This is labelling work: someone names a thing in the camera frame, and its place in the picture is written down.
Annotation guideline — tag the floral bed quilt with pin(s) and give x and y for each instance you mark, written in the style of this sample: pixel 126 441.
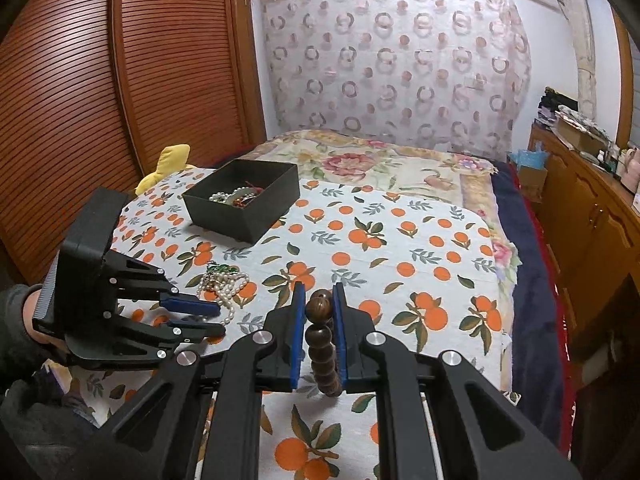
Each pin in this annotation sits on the floral bed quilt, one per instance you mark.
pixel 350 160

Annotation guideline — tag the red bed skirt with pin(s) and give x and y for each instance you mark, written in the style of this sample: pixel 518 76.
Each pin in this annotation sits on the red bed skirt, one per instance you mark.
pixel 562 385

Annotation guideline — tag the beige tied window curtain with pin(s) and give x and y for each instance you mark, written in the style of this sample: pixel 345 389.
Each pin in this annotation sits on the beige tied window curtain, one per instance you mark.
pixel 585 50

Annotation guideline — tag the yellow plush toy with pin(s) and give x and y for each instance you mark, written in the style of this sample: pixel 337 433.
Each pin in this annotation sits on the yellow plush toy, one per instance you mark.
pixel 167 165

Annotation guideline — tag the person's dark clothing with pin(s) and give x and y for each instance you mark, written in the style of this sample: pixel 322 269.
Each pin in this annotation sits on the person's dark clothing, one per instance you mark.
pixel 40 435

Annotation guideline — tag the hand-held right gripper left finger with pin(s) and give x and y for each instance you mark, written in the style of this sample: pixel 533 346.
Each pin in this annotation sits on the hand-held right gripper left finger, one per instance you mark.
pixel 299 345

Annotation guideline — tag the wooden louvered wardrobe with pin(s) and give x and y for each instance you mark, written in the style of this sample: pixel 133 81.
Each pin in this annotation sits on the wooden louvered wardrobe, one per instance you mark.
pixel 150 60

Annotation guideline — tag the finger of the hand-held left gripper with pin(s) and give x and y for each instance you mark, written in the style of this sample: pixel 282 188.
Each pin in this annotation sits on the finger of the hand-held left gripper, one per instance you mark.
pixel 200 332
pixel 192 305

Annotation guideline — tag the orange fruit print cloth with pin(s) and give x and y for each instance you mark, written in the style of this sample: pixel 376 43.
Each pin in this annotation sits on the orange fruit print cloth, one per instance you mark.
pixel 400 260

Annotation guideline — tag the metal bangle with pearls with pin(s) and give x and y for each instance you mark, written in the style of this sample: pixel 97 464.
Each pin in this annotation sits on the metal bangle with pearls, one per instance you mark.
pixel 219 197

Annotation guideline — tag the cardboard box with patterned cloth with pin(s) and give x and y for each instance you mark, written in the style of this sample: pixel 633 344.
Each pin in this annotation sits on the cardboard box with patterned cloth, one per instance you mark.
pixel 580 132

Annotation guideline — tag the green gem ornament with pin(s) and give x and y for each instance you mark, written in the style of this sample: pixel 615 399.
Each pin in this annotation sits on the green gem ornament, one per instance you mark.
pixel 220 270

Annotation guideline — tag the black box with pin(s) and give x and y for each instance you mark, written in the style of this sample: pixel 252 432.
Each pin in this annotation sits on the black box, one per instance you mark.
pixel 240 225

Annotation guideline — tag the stack of folded clothes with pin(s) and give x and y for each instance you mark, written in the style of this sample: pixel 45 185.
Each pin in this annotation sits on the stack of folded clothes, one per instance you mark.
pixel 552 107

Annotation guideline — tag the small cardboard box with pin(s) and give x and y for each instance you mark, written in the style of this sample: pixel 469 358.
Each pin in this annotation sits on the small cardboard box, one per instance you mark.
pixel 532 182

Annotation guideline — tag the jade bangle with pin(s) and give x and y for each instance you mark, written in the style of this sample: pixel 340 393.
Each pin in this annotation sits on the jade bangle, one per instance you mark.
pixel 241 191

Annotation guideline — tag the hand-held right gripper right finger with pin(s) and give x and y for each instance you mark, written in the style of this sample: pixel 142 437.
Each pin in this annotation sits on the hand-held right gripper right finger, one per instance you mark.
pixel 340 340

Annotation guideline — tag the blue plastic bag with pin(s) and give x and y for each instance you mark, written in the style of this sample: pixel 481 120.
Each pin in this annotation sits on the blue plastic bag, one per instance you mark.
pixel 530 156

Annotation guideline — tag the wooden cabinet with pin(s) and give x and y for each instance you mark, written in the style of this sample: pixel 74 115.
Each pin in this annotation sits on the wooden cabinet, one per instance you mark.
pixel 590 220

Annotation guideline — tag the person's left forearm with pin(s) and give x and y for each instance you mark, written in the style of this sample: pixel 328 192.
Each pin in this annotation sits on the person's left forearm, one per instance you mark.
pixel 17 320

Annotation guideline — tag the wooden window frame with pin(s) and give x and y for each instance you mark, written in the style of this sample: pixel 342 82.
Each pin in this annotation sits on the wooden window frame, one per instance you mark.
pixel 625 85

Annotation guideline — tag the navy blanket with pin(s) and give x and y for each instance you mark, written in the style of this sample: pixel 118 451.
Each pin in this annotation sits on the navy blanket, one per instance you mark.
pixel 535 310

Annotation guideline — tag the circle print curtain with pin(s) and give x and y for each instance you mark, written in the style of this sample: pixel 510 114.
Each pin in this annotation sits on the circle print curtain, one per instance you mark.
pixel 400 60

